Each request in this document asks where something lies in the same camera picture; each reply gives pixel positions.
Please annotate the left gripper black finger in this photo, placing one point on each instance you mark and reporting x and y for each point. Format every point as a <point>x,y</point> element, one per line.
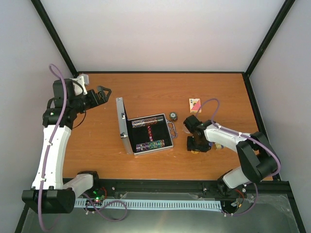
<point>103,97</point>
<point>103,91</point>

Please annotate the blue gold playing card box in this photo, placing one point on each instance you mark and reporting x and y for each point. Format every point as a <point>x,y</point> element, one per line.
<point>218,146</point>

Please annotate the red dice row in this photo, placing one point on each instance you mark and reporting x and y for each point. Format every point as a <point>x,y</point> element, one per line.
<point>150,134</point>

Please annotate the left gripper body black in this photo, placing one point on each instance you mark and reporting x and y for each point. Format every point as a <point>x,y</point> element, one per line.
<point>91,103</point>

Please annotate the green led circuit board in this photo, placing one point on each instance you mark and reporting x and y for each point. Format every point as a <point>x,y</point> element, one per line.
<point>100,194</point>

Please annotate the red playing card box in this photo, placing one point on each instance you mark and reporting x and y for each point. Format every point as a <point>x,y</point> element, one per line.
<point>195,105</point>

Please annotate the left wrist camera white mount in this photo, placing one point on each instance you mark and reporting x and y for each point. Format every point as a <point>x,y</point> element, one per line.
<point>80,84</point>

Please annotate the aluminium poker case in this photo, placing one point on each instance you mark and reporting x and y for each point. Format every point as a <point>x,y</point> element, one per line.
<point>132,136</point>

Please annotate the lower poker chip row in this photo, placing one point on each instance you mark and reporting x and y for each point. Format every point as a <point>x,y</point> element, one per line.
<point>152,145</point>

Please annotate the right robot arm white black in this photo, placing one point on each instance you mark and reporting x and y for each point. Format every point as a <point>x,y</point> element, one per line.
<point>256,156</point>

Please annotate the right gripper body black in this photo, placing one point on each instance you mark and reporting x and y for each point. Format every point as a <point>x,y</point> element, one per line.
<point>200,145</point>

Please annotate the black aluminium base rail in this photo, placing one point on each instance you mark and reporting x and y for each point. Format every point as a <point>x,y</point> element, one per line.
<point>205,189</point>

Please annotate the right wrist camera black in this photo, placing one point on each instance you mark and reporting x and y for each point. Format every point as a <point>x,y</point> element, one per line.
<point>191,123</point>

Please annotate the black frame post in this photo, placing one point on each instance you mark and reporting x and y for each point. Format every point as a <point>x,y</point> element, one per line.
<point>281,15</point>
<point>54,35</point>

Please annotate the right black frame post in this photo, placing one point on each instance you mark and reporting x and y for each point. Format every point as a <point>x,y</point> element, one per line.
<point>281,15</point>

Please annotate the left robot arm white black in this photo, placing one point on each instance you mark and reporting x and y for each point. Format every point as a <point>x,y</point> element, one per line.
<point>48,194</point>

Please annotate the clear round acrylic disc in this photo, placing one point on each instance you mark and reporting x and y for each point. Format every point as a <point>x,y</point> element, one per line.
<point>185,129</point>

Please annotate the black table edge frame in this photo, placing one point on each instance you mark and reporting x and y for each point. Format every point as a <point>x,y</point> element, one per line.
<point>96,143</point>

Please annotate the light blue cable duct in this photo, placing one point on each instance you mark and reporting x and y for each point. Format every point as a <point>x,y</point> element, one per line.
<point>203,205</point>

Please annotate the small poker chip stack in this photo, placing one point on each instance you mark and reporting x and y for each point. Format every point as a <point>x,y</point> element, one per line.
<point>173,116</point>

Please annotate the poker chip row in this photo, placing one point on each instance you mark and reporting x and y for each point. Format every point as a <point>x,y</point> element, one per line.
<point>147,121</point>
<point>152,145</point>

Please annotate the left black frame post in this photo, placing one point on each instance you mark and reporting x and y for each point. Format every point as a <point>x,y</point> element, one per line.
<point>54,35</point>

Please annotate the upper poker chip row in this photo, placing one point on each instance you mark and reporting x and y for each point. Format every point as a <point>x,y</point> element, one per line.
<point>147,121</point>

